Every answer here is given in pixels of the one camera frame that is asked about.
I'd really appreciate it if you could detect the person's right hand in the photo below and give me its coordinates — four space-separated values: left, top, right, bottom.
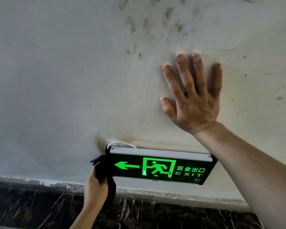
159 52 223 136

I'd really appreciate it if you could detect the person's left hand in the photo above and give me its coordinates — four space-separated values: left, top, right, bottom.
83 162 109 212

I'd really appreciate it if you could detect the black cleaning cloth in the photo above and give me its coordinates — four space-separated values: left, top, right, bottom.
90 154 117 210

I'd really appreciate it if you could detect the green illuminated exit sign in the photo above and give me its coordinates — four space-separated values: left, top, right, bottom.
106 145 218 186

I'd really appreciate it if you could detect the person's right forearm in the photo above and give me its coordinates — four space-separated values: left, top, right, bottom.
193 121 286 229

